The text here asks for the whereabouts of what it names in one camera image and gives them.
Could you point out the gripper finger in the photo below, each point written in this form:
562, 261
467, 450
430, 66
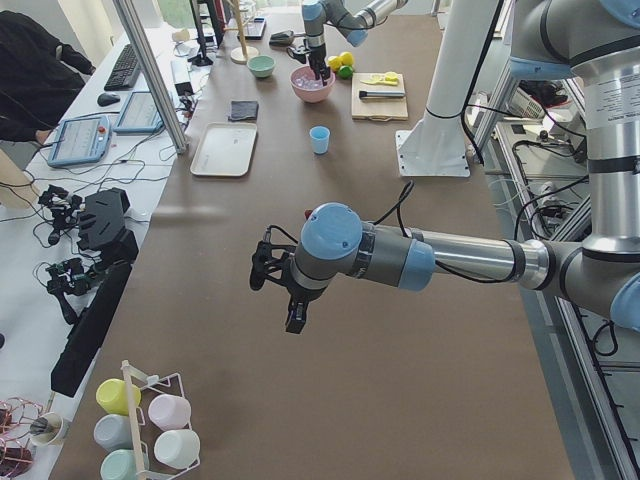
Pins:
315, 67
325, 72
296, 317

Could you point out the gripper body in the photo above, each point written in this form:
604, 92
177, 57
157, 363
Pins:
303, 295
316, 53

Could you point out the pile of clear ice cubes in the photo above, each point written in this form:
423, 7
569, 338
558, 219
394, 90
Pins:
305, 79

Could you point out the metal ice scoop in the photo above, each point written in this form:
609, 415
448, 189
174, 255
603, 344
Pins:
284, 38

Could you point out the blue plastic cup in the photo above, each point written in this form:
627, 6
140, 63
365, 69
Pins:
319, 137

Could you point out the wooden cup tree stand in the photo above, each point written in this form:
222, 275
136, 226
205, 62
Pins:
242, 54

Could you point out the pink cup in rack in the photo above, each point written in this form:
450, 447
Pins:
169, 412

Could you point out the white cup in rack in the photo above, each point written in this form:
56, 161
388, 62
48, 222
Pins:
178, 449

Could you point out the yellow cup in rack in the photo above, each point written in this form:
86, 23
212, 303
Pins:
111, 396

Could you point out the grey cup in rack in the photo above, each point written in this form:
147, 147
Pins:
113, 432

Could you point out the mint cup in rack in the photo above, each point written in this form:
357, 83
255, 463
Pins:
119, 465

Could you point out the beige cup with tools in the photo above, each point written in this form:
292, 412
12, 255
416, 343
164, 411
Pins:
48, 429

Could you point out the yellow lemon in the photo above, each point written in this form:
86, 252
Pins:
347, 58
334, 62

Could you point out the pink bowl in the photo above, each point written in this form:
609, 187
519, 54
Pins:
312, 96

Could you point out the green lime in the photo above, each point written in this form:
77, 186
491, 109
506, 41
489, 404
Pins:
345, 72

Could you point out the mint green bowl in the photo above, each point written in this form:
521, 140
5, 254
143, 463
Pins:
261, 66

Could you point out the wooden cutting board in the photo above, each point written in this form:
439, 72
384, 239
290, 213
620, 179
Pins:
377, 109

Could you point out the yellow plastic knife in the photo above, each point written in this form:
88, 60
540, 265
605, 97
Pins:
385, 83

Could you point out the dark grey folded cloth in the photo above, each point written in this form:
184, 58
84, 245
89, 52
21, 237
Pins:
243, 110

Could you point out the beige plastic tray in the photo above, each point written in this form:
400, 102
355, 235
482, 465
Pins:
225, 150

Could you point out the blue teach pendant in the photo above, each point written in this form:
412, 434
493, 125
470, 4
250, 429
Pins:
139, 115
80, 141

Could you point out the black keyboard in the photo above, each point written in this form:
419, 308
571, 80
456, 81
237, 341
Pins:
125, 71

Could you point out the black computer mouse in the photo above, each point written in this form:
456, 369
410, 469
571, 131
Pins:
106, 99

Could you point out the person in black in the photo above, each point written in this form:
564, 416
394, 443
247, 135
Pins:
40, 78

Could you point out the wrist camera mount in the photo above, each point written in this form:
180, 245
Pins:
299, 53
269, 261

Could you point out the white wire cup rack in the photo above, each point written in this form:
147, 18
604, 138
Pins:
141, 389

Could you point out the aluminium frame post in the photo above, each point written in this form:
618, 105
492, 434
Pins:
136, 34

